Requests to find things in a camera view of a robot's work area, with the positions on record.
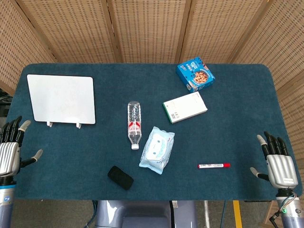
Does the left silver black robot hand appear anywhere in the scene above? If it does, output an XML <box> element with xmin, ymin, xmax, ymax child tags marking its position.
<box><xmin>0</xmin><ymin>115</ymin><xmax>44</xmax><ymax>178</ymax></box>

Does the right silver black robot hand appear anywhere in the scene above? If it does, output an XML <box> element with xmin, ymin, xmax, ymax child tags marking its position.
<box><xmin>249</xmin><ymin>131</ymin><xmax>299</xmax><ymax>190</ymax></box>

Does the black eraser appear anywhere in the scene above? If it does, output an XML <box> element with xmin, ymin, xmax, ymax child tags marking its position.
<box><xmin>107</xmin><ymin>165</ymin><xmax>134</xmax><ymax>190</ymax></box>

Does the red white marker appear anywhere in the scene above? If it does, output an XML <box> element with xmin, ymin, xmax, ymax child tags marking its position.
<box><xmin>197</xmin><ymin>162</ymin><xmax>231</xmax><ymax>170</ymax></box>

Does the white board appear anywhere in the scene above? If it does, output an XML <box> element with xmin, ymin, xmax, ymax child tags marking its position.
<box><xmin>26</xmin><ymin>74</ymin><xmax>96</xmax><ymax>125</ymax></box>

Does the light blue wet wipe pack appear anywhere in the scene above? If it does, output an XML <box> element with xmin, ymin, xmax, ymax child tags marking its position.
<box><xmin>138</xmin><ymin>126</ymin><xmax>175</xmax><ymax>175</ymax></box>

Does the dark blue table mat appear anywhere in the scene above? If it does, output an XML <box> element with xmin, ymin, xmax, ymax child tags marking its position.
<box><xmin>0</xmin><ymin>63</ymin><xmax>304</xmax><ymax>201</ymax></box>

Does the white flat cardboard box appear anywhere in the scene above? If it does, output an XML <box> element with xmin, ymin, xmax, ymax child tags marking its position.
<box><xmin>162</xmin><ymin>91</ymin><xmax>208</xmax><ymax>124</ymax></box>

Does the blue cookie box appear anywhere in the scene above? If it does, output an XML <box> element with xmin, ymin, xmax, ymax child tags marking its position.
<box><xmin>176</xmin><ymin>56</ymin><xmax>216</xmax><ymax>94</ymax></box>

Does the clear plastic water bottle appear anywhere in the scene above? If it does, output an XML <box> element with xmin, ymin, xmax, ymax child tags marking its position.
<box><xmin>127</xmin><ymin>101</ymin><xmax>143</xmax><ymax>151</ymax></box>

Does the grey-blue robot torso base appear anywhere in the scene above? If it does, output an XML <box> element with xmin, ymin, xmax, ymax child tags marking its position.
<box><xmin>95</xmin><ymin>200</ymin><xmax>198</xmax><ymax>228</ymax></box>

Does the woven wicker folding screen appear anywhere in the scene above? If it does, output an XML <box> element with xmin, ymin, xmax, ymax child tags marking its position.
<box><xmin>0</xmin><ymin>0</ymin><xmax>304</xmax><ymax>228</ymax></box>

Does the black right arm cable plug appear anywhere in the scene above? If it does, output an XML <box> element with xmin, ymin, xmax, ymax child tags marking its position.
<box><xmin>271</xmin><ymin>211</ymin><xmax>286</xmax><ymax>228</ymax></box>

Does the blue floor cable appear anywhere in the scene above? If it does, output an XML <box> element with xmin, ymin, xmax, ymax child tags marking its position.
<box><xmin>85</xmin><ymin>200</ymin><xmax>98</xmax><ymax>228</ymax></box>
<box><xmin>219</xmin><ymin>200</ymin><xmax>227</xmax><ymax>228</ymax></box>

